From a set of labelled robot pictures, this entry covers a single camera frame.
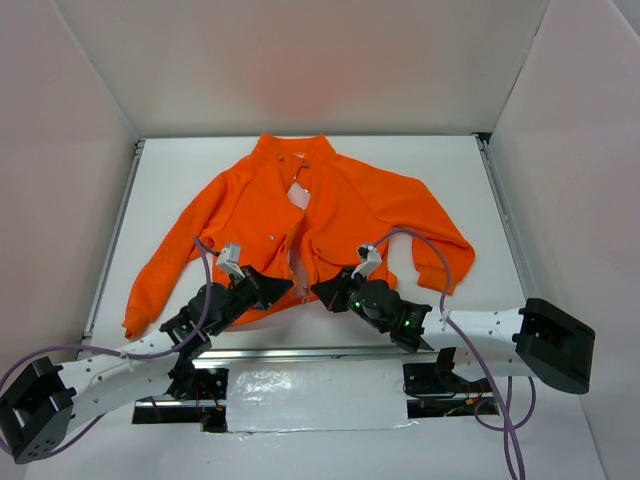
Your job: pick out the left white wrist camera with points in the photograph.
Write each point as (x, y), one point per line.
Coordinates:
(227, 260)

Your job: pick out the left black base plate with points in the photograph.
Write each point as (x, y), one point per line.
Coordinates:
(200, 400)

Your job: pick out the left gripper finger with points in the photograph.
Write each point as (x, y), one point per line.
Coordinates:
(270, 289)
(261, 306)

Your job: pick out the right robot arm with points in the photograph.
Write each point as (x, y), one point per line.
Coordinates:
(536, 340)

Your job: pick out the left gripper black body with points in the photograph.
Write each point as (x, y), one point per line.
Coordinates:
(249, 286)

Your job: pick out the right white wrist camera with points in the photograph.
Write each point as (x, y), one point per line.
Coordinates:
(370, 260)

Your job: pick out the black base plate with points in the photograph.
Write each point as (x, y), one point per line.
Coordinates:
(200, 400)
(432, 393)

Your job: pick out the orange zip jacket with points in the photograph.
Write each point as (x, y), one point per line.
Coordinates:
(299, 211)

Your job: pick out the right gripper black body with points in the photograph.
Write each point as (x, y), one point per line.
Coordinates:
(345, 288)

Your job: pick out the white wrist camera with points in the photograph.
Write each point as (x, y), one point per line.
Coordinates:
(227, 260)
(370, 260)

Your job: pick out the aluminium table frame rail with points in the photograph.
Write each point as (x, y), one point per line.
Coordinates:
(168, 173)

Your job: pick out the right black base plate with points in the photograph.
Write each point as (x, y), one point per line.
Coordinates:
(432, 393)

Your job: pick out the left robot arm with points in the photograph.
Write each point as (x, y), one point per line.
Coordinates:
(43, 401)

